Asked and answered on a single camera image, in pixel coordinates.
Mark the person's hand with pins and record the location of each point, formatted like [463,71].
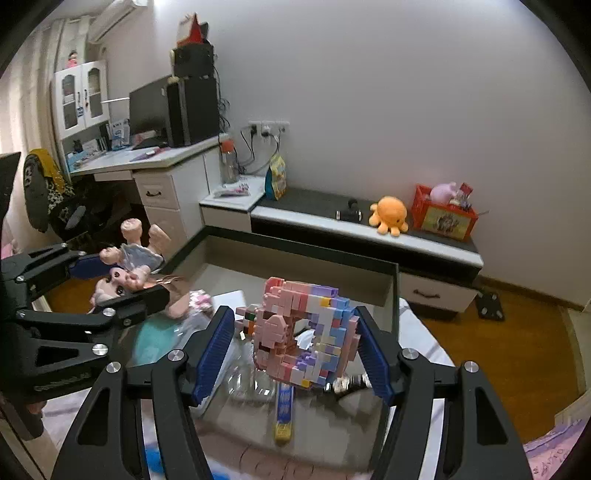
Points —
[35,408]

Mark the black computer monitor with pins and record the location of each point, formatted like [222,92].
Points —
[148,110]

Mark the blue yellow card pack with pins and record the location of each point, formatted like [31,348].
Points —
[283,426]

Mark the black computer tower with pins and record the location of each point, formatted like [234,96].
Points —
[192,111]

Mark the red storage crate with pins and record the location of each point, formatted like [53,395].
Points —
[446,220]

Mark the wall power outlet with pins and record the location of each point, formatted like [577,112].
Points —
[267,127]

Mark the low tv cabinet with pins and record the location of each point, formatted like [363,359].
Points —
[436,273]

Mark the orange octopus plush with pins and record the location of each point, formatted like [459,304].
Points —
[389,215]

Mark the clear water bottle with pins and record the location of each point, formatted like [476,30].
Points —
[229,164]

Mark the pink doll figure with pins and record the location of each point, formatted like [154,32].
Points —
[134,267]

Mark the white desk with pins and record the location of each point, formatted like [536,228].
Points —
[170,183]

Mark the teal round tin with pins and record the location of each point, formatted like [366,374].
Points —
[157,336]

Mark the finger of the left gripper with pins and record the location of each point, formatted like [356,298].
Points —
[43,269]
[111,316]

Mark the office chair with clothes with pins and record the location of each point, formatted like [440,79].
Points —
[52,202]

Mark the snack bag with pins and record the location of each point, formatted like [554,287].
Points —
[276,178]

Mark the white air conditioner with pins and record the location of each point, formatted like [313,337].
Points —
[111,17]

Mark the pink plush toy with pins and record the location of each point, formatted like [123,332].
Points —
[443,193]

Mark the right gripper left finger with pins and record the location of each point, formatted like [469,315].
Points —
[105,440]

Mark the black speaker box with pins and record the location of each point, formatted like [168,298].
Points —
[193,60]

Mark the black floor scale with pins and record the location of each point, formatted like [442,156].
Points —
[489,306]

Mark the white glass-door cabinet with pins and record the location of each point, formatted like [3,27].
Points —
[79,97]

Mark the pink bedding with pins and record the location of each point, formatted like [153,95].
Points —
[547,453]

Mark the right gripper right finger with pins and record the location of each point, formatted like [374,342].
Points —
[479,441]

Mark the pastel brick block model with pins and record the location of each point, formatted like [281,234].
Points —
[302,334]

